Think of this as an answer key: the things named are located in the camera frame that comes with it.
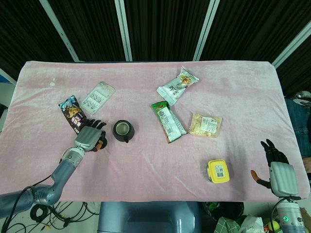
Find green checkered bag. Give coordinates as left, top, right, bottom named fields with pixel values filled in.
left=214, top=216, right=241, bottom=233

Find white nut snack bag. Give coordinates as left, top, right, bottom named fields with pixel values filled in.
left=155, top=66, right=200, bottom=107

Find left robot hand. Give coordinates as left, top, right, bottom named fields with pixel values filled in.
left=73, top=118, right=107, bottom=152

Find yellow lidded box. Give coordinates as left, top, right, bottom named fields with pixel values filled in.
left=206, top=158, right=231, bottom=183

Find pink fleece table cloth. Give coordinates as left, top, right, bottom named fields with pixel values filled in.
left=0, top=60, right=311, bottom=203

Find black floor cables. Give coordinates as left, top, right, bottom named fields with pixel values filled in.
left=0, top=201, right=101, bottom=233

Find black basket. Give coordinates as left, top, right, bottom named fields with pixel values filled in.
left=202, top=201, right=245, bottom=222

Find green snack bag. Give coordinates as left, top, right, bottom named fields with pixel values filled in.
left=151, top=100, right=188, bottom=144

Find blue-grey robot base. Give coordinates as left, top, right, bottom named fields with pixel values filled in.
left=97, top=201, right=203, bottom=233

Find white plastic bag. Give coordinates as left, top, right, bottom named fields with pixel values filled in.
left=240, top=214, right=265, bottom=233

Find clear bag of crackers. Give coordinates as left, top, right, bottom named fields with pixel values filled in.
left=188, top=111, right=223, bottom=139

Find blue denim cloth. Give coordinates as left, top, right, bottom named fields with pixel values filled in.
left=284, top=97, right=311, bottom=160

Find black teapot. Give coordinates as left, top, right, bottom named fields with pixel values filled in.
left=113, top=119, right=135, bottom=143

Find blister pack with card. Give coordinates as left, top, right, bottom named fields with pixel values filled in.
left=80, top=81, right=116, bottom=116

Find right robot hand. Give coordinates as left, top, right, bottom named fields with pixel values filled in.
left=250, top=138, right=300, bottom=196

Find white partition post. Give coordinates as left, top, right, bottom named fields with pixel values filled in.
left=38, top=0, right=80, bottom=62
left=272, top=23, right=311, bottom=69
left=114, top=0, right=133, bottom=62
left=193, top=0, right=221, bottom=62

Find dark brown snack bag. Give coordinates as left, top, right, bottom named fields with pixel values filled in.
left=58, top=95, right=88, bottom=135

